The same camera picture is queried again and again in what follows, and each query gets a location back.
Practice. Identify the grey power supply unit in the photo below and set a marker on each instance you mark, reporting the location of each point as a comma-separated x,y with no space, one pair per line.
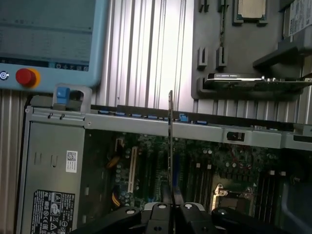
48,146

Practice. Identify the blue slot retainer tab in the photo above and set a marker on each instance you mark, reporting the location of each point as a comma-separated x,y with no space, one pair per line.
103,112
120,113
136,115
152,116
202,122

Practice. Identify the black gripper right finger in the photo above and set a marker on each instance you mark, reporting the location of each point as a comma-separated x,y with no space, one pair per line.
190,219

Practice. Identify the silver CPU socket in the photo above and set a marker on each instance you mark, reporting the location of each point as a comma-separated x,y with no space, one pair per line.
234,202

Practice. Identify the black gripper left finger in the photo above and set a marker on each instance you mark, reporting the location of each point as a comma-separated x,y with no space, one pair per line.
161,219

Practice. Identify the black graphics card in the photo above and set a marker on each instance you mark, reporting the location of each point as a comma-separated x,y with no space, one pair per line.
243,84

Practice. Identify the grey metal PC case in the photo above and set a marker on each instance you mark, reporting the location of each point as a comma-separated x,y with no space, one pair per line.
146,125

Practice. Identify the blue grey teach pendant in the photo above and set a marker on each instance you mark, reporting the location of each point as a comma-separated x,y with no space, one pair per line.
97,36

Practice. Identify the white power connector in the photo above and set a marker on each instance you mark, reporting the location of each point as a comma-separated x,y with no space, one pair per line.
119,143

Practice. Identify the green motherboard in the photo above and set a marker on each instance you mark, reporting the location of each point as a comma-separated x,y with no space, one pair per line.
162,170

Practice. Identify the dark grey parts rack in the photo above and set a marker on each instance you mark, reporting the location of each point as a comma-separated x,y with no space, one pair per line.
243,48

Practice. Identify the red emergency stop button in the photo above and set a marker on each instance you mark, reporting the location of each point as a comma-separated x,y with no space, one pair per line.
24,76

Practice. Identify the black RAM slot white latch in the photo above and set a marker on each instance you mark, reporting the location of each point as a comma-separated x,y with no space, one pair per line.
209,180
270,192
198,185
282,190

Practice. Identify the blue case latch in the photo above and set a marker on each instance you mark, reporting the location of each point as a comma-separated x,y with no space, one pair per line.
63,95

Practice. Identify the white expansion slot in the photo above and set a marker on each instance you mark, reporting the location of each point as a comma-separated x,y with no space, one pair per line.
131,170

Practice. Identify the silver hard disk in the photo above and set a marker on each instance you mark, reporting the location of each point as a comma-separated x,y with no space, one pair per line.
297,19

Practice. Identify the blue hooked case tab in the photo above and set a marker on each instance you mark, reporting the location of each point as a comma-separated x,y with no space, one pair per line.
184,117

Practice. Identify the silver CPU chip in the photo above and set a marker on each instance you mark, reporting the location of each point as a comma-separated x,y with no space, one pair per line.
251,9

